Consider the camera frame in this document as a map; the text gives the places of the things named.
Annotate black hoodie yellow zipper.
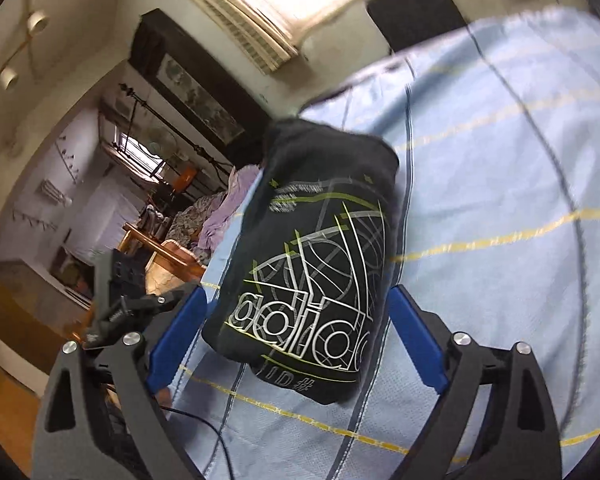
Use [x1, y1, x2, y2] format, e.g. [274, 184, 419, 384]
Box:
[202, 119, 399, 404]

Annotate purple clothes pile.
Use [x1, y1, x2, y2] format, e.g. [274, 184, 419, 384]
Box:
[197, 165, 260, 252]

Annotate wooden chair with cushion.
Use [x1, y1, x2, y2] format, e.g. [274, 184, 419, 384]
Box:
[118, 223, 206, 295]

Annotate black iron coat stand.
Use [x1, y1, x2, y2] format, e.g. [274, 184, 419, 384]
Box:
[119, 82, 230, 188]

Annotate dark framed landscape painting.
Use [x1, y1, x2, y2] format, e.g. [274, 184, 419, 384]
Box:
[129, 9, 271, 162]

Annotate light blue striped bedsheet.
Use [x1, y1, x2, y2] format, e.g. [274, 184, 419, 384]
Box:
[170, 6, 600, 479]

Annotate ceiling track spotlights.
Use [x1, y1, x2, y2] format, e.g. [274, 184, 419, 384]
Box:
[0, 10, 50, 91]

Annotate left checkered curtain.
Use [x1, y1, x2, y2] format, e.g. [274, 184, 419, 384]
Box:
[194, 0, 299, 74]

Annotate black office chair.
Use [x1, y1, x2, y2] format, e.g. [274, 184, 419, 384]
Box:
[366, 0, 467, 52]

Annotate black cable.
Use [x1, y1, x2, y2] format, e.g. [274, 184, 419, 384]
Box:
[159, 406, 236, 480]

